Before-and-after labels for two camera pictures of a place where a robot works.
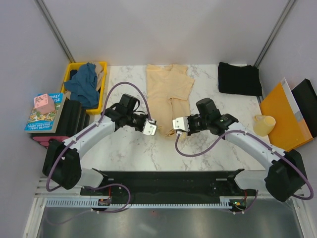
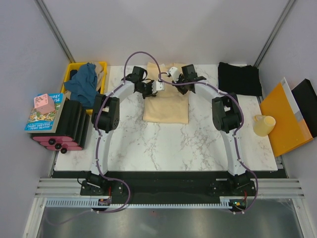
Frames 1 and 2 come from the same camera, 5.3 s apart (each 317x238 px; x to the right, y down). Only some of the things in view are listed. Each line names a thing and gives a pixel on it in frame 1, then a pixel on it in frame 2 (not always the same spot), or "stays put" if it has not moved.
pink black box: [74, 117] stays put
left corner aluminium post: [49, 18] stays put
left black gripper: [144, 117] -> [150, 94]
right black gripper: [191, 131] -> [183, 91]
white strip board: [292, 100] stays put
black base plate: [168, 186] stays put
